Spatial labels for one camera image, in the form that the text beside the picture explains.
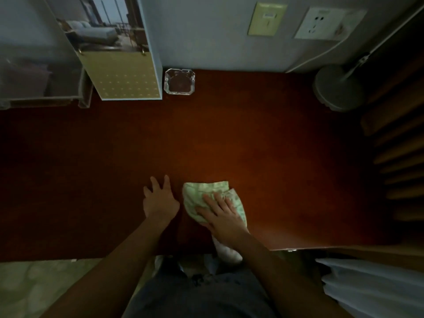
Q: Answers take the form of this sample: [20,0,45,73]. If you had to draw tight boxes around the person's left hand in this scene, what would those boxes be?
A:
[143,175,180,221]

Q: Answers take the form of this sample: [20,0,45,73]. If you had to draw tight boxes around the person's right hand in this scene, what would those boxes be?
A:
[195,192,250,246]

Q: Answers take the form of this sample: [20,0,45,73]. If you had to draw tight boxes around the light green cleaning cloth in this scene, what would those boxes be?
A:
[183,181,249,263]

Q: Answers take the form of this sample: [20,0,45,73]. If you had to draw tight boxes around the person's left forearm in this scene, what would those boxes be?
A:
[39,212,179,318]

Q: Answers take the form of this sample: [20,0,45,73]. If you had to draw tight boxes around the person's right forearm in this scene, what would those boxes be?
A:
[217,230,355,318]

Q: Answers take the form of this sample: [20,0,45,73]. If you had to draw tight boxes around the person's dark trousers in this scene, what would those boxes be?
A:
[122,255,282,318]

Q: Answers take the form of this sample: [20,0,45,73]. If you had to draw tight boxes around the clear glass ashtray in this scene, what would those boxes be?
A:
[164,68,196,96]

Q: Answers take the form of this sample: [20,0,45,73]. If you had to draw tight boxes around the standing photo display card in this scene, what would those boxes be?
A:
[43,0,163,101]

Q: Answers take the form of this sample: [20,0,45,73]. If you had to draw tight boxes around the clear acrylic tray holder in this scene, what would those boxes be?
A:
[0,0,94,110]

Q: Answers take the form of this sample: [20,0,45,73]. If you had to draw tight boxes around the grey round lamp base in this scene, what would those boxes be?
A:
[313,64,367,112]

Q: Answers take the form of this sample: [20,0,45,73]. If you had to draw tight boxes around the white bed linen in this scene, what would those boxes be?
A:
[315,258,424,318]

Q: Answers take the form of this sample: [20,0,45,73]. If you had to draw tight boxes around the wooden slatted headboard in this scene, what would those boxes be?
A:
[359,53,424,225]

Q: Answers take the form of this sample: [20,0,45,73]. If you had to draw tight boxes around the yellow wall switch plate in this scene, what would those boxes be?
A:
[247,1,288,37]

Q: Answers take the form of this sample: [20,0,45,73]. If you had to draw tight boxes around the white wall power socket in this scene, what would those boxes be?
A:
[294,6,367,41]

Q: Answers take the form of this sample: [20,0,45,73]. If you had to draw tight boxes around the white power cable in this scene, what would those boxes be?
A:
[286,3,424,74]

